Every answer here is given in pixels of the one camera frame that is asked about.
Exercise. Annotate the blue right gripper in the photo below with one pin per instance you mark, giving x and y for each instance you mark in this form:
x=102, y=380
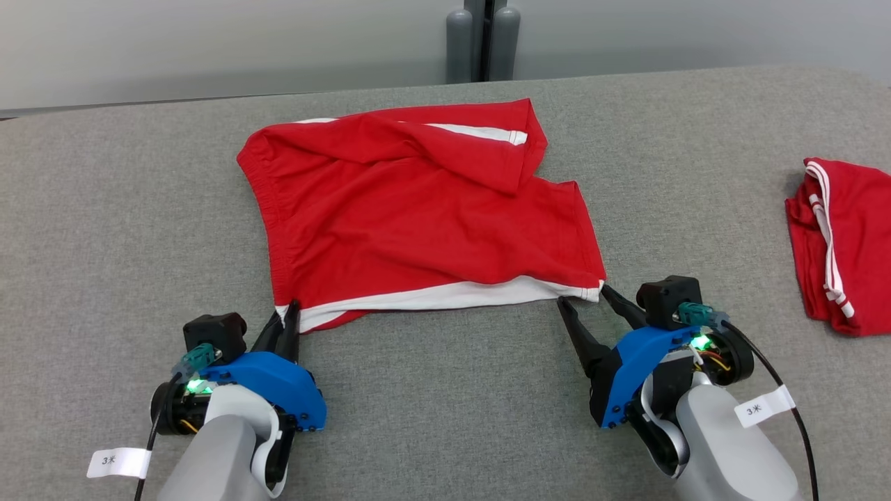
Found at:
x=640, y=355

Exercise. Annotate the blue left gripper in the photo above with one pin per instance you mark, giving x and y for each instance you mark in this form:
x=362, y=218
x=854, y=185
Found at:
x=285, y=383

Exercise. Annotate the red shorts with white stripe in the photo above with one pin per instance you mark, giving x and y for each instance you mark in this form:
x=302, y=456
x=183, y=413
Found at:
x=418, y=223

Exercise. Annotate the red basketball jersey with number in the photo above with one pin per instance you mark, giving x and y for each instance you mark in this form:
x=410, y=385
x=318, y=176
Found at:
x=863, y=243

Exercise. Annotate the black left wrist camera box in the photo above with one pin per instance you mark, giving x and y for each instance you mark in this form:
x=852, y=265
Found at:
x=216, y=332

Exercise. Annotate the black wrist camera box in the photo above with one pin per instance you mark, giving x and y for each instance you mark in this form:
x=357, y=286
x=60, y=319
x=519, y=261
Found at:
x=216, y=332
x=667, y=298

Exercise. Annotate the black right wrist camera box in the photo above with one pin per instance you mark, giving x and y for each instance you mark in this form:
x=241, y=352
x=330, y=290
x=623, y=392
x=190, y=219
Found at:
x=667, y=298

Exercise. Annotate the grey cylindrical post pad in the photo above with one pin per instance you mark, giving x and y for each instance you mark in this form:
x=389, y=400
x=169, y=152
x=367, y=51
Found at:
x=506, y=42
x=459, y=45

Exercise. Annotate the aluminium frame post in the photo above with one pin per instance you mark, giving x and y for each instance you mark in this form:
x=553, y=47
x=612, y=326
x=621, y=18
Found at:
x=480, y=35

